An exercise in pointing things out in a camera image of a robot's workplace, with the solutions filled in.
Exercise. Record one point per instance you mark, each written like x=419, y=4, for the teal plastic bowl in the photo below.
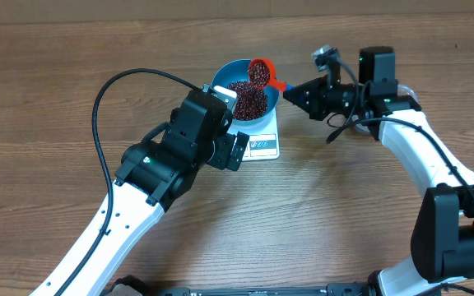
x=237, y=70

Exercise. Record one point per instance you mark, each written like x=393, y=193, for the white digital kitchen scale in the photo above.
x=263, y=137

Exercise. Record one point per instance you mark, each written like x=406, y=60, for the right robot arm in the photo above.
x=442, y=243

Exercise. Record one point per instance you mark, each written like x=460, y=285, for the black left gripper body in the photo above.
x=222, y=150

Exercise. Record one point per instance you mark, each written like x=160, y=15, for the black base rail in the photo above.
x=132, y=286

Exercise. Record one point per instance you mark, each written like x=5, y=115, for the orange measuring scoop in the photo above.
x=262, y=73

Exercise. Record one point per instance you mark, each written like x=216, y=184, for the clear plastic food container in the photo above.
x=373, y=105

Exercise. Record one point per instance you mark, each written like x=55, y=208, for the red adzuki beans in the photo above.
x=252, y=102

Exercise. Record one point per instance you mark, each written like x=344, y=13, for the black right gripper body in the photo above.
x=345, y=99

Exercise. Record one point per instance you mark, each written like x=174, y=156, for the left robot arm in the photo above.
x=153, y=174

